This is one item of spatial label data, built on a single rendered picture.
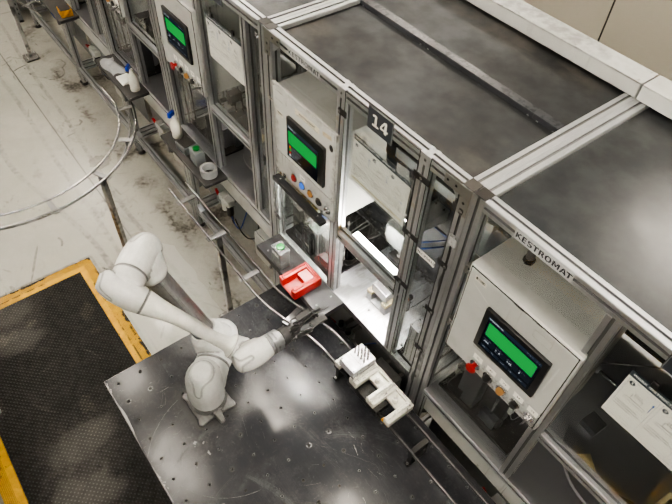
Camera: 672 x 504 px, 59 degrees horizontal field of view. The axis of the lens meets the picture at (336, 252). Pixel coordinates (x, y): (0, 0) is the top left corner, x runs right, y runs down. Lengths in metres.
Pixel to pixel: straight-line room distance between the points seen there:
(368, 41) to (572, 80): 0.75
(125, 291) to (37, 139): 3.33
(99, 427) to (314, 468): 1.43
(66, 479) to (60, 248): 1.65
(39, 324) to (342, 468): 2.25
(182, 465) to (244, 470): 0.26
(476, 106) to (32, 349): 2.99
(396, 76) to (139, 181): 3.02
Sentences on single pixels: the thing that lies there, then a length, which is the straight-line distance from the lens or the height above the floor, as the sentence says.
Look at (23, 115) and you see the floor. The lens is 5.77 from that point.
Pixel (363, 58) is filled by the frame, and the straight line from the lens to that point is 2.25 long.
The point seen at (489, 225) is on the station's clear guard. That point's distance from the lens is 1.78.
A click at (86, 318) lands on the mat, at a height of 0.01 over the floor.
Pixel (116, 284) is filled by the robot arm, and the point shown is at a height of 1.46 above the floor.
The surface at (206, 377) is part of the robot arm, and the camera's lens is 2.57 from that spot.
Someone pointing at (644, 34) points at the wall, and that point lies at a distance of 5.57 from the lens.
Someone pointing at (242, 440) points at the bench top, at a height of 0.68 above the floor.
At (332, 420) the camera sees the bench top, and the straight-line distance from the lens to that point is 2.75.
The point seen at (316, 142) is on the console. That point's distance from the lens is 2.29.
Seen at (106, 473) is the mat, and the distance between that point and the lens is 3.53.
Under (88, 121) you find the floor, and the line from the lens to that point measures 5.51.
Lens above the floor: 3.19
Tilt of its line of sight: 50 degrees down
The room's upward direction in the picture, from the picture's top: 4 degrees clockwise
